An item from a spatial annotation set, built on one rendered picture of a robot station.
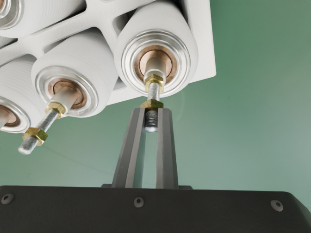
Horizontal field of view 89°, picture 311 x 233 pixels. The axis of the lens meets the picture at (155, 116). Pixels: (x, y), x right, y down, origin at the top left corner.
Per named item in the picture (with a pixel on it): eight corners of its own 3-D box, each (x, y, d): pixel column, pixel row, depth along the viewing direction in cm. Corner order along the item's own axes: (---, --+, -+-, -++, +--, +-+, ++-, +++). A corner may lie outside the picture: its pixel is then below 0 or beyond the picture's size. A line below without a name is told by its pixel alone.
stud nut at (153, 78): (144, 74, 14) (143, 78, 14) (162, 72, 14) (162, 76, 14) (146, 92, 16) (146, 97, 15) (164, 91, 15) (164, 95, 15)
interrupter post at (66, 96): (61, 97, 21) (47, 113, 19) (58, 82, 20) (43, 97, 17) (79, 101, 21) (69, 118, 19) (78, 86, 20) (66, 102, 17)
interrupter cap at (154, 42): (195, 83, 19) (197, 86, 19) (139, 100, 21) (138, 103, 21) (179, 14, 14) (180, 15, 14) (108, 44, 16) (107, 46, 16)
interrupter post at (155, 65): (169, 71, 18) (170, 86, 16) (149, 77, 19) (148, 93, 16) (162, 51, 17) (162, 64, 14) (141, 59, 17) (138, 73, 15)
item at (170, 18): (188, 41, 33) (206, 88, 19) (145, 57, 35) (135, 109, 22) (175, -16, 27) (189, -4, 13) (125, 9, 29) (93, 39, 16)
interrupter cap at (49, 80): (44, 107, 22) (41, 111, 22) (30, 57, 18) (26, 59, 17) (98, 118, 24) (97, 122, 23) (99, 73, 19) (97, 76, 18)
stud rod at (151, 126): (149, 70, 16) (142, 124, 10) (159, 70, 16) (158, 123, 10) (151, 79, 16) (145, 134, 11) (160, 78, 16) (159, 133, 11)
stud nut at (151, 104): (139, 98, 12) (138, 106, 11) (163, 97, 11) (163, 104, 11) (143, 118, 13) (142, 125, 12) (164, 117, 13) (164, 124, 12)
